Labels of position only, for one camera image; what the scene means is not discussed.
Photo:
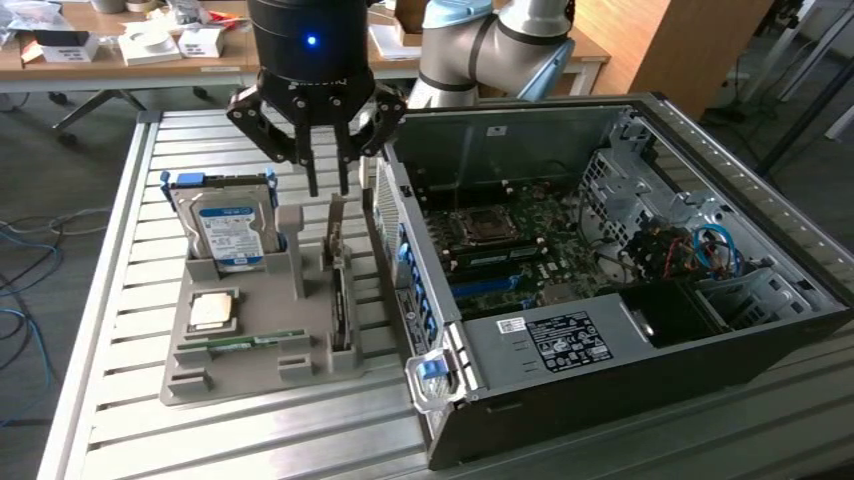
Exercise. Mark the white box with black lid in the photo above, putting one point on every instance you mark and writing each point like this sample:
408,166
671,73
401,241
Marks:
66,50

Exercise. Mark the wooden cabinet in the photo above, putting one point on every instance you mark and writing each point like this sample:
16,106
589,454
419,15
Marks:
667,50

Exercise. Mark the low-profile graphics card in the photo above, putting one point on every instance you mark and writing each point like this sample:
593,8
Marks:
340,300

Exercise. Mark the white paper stack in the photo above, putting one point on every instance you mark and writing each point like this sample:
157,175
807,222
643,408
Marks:
389,45

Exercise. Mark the grey cup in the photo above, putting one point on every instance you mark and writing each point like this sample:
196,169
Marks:
108,6

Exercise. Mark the CPU chip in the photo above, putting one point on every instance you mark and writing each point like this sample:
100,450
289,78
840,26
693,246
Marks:
212,310

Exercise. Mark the clear plastic bag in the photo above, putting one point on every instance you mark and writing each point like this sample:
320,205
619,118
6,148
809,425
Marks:
29,15

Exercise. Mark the small white labelled box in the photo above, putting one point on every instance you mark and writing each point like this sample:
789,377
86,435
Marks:
200,45

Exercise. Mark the wooden desk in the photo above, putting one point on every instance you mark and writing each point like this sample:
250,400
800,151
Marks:
393,66
100,70

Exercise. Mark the black PC case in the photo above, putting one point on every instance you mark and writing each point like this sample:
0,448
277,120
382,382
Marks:
600,400

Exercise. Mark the silver drive cage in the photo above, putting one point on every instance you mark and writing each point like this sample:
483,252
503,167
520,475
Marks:
620,200

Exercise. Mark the grey power supply unit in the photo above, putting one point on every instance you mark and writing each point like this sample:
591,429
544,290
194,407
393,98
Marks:
507,360

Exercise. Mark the white box with tape roll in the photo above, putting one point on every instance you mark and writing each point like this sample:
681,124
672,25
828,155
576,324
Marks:
149,52

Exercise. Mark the grey parts rack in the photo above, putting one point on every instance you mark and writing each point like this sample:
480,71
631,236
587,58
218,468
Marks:
266,310

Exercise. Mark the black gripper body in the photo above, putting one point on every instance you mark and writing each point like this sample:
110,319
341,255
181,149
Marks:
309,60

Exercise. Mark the installed RAM stick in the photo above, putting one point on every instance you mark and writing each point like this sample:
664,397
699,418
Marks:
496,256

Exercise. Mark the hard disk with blue carrier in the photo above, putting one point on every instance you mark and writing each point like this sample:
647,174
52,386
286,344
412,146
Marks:
226,225

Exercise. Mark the CPU socket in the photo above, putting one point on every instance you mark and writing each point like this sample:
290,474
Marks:
483,225

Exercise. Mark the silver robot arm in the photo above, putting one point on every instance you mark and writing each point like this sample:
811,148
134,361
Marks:
460,55

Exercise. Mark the blue expansion slot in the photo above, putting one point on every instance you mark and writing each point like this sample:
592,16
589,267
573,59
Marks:
480,288

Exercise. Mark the loose green RAM stick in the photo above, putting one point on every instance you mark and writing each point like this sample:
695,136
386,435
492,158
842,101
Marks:
233,342

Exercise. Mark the cardboard box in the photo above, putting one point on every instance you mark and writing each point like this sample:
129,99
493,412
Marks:
408,15

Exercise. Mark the grey blue case latch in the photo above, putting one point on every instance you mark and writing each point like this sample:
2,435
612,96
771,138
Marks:
429,370

